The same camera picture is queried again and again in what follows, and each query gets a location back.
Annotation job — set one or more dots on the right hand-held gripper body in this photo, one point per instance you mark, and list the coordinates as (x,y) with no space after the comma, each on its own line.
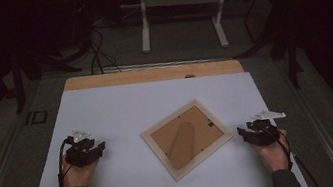
(263,130)

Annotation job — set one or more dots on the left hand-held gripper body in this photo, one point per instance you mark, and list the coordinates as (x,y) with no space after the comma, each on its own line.
(79,153)

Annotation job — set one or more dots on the wooden picture frame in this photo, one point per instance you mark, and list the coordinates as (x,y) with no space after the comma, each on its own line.
(190,126)

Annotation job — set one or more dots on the person's left hand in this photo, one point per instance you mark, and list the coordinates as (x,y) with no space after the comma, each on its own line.
(78,176)

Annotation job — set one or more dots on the person's right hand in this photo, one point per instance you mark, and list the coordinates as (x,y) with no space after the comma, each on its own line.
(275,155)

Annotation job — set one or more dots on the black floor box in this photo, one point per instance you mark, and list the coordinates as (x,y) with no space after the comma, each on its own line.
(36,117)

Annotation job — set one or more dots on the black tripod stand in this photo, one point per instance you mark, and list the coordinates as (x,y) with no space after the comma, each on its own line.
(289,50)

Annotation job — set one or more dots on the black stand with long legs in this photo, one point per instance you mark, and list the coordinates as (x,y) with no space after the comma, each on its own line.
(19,83)

